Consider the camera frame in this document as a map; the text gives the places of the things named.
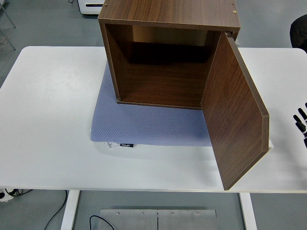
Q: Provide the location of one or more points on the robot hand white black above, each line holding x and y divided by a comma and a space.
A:
304, 129

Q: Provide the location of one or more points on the brown wooden cabinet door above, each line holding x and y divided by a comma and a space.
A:
235, 107

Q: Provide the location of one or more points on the brown wooden cabinet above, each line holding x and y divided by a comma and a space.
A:
168, 12

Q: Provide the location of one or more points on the person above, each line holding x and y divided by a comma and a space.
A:
299, 33

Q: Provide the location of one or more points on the white table leg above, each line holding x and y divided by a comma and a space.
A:
70, 210
248, 210

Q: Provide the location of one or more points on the blue dotted mat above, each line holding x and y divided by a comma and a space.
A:
144, 127

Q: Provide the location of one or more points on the black mat label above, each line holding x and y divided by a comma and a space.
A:
126, 145

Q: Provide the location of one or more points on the grey metal plate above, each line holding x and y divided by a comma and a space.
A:
134, 220

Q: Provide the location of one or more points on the white appliance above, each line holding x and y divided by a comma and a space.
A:
92, 6

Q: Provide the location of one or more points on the white power strip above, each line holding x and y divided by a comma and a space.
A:
4, 195

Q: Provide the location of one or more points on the metal rack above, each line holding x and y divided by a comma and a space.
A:
8, 36

